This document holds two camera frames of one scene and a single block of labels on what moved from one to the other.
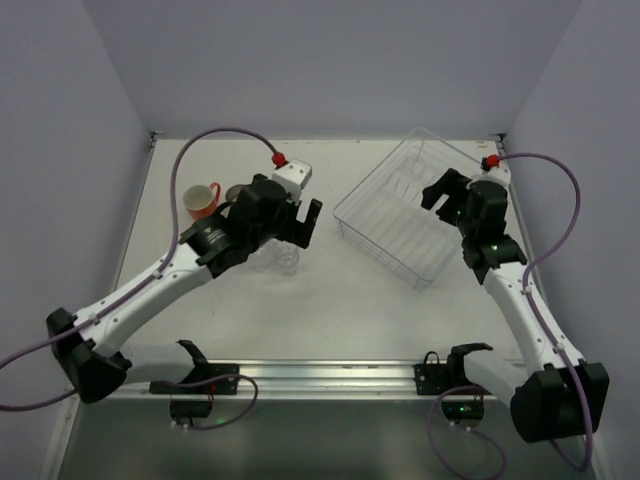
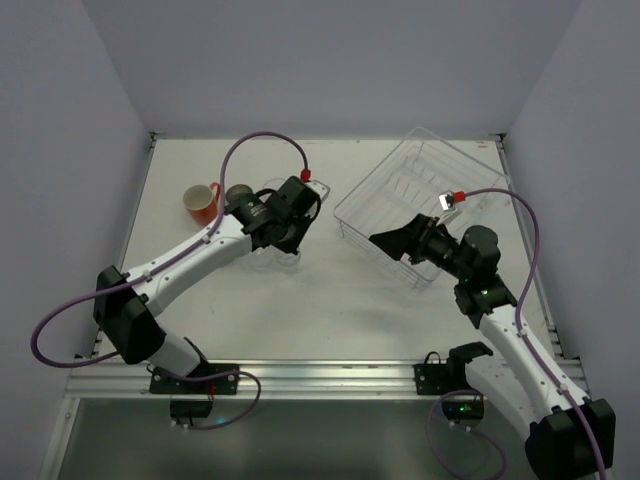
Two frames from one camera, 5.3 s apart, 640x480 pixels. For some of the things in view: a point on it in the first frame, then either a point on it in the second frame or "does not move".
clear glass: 286,258 does not move
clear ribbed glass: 262,260 does not move
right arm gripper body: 455,201 → 417,241
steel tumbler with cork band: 233,192 does not move
